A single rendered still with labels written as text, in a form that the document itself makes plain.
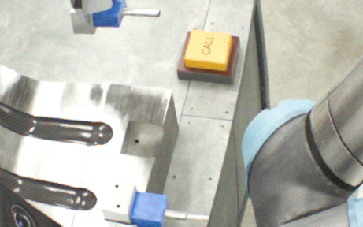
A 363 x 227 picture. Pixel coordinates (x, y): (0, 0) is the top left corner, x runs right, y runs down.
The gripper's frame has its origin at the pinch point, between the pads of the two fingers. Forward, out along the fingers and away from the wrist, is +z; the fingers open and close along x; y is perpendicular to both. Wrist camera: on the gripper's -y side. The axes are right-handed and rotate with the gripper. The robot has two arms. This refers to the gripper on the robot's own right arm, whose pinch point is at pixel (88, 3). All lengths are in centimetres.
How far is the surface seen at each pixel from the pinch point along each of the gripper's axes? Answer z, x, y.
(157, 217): 4.6, -30.6, 17.0
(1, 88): 4.0, -14.2, -12.0
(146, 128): 7.2, -15.7, 12.1
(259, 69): 70, 45, 15
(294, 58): 95, 71, 20
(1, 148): 5.5, -24.0, -9.0
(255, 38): 58, 45, 15
